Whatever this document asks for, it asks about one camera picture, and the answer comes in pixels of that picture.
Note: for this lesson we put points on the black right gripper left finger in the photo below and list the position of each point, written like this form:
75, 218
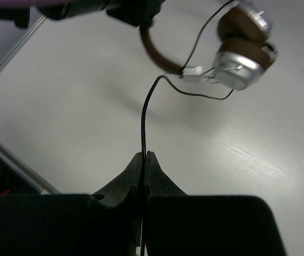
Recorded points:
104, 223

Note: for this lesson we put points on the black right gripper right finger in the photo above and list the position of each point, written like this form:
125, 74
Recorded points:
179, 224

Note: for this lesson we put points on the brown silver headphones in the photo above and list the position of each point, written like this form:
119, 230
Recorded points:
244, 55

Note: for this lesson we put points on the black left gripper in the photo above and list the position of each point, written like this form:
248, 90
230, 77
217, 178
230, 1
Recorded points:
133, 13

